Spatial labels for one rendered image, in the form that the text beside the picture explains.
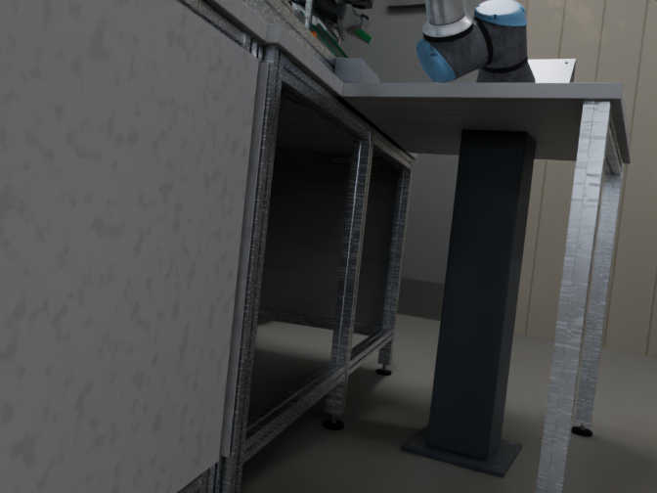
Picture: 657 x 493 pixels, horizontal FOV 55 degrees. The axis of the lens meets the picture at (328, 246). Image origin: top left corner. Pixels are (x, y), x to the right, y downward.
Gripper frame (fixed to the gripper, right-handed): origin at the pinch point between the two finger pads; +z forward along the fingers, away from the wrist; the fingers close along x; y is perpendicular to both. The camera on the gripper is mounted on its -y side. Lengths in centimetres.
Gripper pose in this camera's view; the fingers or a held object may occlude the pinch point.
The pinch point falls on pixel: (340, 35)
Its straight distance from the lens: 181.6
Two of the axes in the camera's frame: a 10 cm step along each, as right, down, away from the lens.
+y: 9.5, 1.1, -2.8
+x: 2.8, -0.1, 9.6
